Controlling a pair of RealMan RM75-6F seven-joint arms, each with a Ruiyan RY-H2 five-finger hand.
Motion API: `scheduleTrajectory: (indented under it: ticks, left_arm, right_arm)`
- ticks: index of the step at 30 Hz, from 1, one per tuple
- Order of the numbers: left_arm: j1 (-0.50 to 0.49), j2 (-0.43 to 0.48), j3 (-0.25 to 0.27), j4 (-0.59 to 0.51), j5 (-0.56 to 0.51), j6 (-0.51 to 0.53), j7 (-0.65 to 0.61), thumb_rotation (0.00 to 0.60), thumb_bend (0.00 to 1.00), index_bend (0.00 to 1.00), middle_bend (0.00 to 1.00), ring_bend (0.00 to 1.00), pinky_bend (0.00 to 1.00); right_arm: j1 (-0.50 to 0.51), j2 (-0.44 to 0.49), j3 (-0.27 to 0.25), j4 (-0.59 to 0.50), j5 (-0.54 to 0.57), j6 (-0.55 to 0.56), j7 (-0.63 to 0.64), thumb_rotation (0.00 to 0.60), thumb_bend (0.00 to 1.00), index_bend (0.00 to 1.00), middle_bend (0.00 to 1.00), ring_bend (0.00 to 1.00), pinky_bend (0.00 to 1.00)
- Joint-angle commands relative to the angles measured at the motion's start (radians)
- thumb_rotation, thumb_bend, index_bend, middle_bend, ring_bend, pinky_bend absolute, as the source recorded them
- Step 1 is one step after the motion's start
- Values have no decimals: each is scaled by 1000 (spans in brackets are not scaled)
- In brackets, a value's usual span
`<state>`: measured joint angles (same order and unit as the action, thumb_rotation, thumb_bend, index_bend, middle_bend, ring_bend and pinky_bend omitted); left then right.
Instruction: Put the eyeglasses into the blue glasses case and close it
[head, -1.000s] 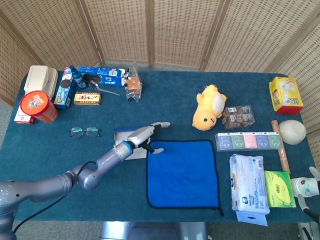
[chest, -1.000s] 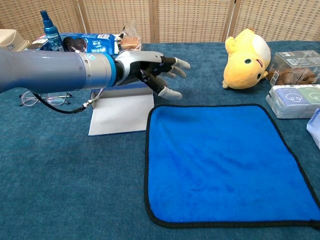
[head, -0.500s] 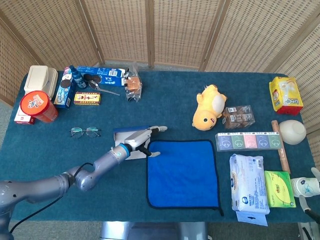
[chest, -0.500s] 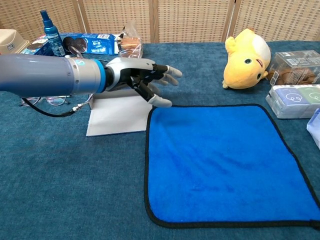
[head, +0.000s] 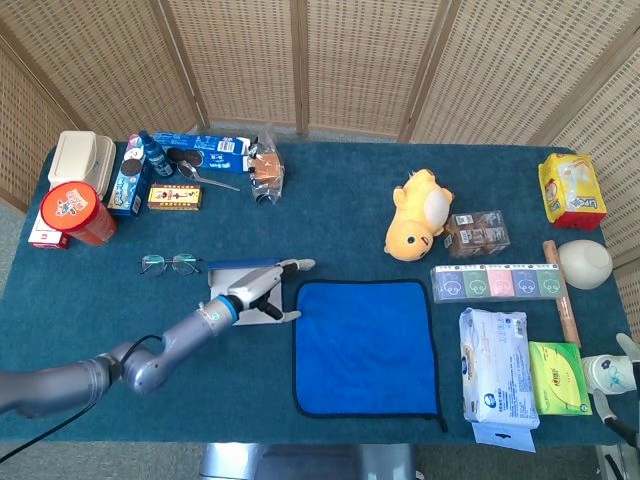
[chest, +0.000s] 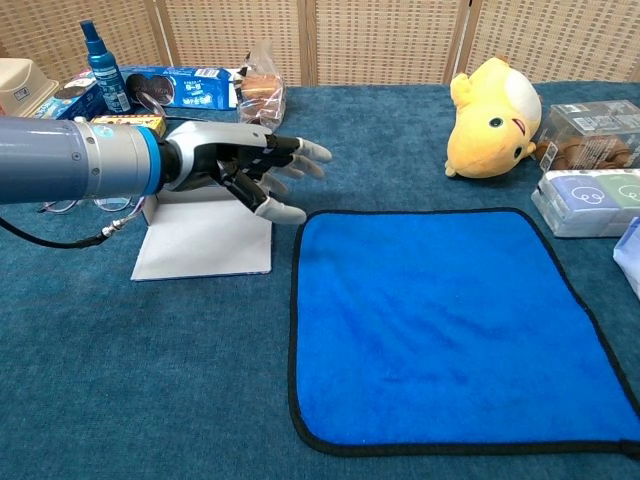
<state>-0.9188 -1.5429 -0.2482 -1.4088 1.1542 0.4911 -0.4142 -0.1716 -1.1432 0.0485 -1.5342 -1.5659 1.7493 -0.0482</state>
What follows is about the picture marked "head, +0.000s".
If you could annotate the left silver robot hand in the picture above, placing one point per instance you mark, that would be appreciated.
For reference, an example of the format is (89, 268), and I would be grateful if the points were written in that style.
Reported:
(255, 287)

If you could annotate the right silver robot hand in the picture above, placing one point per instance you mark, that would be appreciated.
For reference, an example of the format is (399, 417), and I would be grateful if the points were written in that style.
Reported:
(602, 405)

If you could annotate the blue glasses case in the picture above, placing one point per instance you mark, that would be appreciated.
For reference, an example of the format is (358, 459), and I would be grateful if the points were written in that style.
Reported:
(220, 282)

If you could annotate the thin wire-frame eyeglasses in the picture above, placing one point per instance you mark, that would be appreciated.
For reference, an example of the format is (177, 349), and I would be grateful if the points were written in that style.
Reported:
(152, 263)

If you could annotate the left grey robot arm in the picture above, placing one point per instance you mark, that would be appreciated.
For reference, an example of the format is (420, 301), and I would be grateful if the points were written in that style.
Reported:
(150, 365)

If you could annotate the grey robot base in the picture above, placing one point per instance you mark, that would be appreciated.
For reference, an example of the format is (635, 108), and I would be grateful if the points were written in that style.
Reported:
(310, 462)

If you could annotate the green tissue pack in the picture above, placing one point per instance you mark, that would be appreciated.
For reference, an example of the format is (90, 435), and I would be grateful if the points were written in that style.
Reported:
(557, 380)

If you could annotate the teal table cover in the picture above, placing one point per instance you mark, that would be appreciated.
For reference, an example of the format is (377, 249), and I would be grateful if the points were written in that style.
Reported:
(325, 225)

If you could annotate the white wet wipes pack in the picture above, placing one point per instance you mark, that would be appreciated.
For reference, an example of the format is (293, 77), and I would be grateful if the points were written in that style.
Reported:
(495, 365)

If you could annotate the clear bag of bread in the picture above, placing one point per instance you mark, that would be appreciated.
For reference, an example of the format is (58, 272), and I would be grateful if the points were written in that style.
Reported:
(267, 170)

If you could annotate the small yellow box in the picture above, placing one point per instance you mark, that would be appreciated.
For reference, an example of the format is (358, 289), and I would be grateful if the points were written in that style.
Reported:
(175, 196)

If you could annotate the blue microfiber cloth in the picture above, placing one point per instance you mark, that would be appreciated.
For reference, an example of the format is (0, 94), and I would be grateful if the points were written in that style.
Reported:
(365, 345)

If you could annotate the metal spoon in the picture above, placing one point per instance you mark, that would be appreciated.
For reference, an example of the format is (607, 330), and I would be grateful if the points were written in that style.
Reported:
(189, 168)

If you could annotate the white bowl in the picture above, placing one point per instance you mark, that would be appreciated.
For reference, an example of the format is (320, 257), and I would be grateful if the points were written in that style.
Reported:
(585, 265)

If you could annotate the long blue cookie box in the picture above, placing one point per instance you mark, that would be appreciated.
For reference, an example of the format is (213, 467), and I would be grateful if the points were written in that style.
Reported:
(220, 150)

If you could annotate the blue spray bottle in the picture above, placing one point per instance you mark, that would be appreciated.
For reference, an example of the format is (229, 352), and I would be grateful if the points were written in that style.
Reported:
(157, 160)

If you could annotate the wooden rolling pin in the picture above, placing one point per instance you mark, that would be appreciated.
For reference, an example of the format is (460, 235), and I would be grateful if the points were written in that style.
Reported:
(551, 252)

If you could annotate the pastel pocket tissue multipack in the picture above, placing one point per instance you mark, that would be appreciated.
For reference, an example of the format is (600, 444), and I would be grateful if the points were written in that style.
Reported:
(495, 282)

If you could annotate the short blue cookie box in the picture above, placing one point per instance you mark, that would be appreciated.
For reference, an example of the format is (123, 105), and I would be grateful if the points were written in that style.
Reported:
(127, 185)

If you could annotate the yellow plush chick toy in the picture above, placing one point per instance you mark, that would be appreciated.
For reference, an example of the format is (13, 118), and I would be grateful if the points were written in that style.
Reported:
(415, 215)

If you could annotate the red cylindrical canister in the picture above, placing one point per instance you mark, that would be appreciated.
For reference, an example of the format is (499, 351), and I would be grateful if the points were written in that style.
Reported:
(70, 205)

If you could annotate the clear box brown figurines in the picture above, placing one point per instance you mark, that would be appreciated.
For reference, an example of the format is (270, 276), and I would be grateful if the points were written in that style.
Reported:
(477, 234)

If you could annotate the red white flat box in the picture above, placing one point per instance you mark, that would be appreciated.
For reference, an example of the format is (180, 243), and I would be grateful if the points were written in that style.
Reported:
(45, 240)

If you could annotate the yellow red snack bag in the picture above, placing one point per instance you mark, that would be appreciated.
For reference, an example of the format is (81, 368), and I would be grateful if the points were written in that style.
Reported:
(570, 190)

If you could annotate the beige lunch box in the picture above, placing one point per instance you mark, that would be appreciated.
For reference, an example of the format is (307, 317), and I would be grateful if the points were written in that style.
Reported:
(75, 152)

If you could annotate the woven folding screen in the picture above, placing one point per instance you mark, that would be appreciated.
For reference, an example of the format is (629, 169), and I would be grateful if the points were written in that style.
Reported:
(350, 60)

